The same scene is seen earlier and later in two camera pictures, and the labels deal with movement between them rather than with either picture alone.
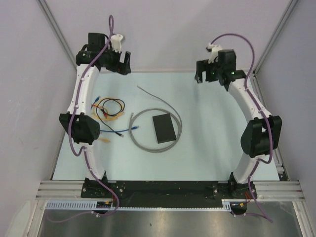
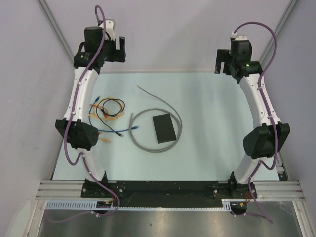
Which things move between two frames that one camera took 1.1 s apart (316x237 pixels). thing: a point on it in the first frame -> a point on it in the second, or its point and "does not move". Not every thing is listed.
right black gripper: x=202 y=66 -> x=222 y=56
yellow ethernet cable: x=103 y=119 does not move
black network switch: x=164 y=128 does not move
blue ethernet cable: x=133 y=128 does not move
